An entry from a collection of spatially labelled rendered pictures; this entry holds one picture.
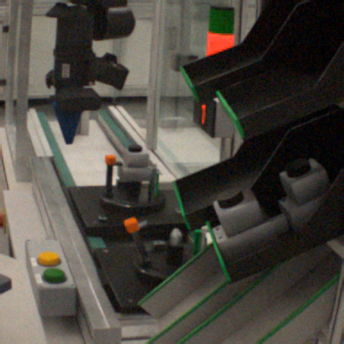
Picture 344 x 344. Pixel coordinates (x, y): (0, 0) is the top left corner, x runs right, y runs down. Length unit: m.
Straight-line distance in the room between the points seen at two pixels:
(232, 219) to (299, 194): 0.08
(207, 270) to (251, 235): 0.28
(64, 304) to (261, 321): 0.45
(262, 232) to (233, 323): 0.18
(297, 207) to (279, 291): 0.17
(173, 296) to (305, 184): 0.36
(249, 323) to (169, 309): 0.19
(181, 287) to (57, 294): 0.27
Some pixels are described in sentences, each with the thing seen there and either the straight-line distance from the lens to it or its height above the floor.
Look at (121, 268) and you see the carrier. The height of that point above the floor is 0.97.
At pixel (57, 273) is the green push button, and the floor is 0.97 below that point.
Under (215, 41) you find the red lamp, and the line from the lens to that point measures 1.45.
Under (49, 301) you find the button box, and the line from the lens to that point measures 1.33.
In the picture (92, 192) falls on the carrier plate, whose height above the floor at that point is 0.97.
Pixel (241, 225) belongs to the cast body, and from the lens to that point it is 0.86.
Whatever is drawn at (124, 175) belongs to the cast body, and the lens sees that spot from 1.63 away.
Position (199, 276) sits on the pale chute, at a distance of 1.14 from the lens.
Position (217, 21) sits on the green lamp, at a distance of 1.45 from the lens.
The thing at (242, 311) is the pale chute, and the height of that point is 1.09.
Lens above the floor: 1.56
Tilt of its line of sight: 18 degrees down
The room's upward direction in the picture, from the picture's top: 3 degrees clockwise
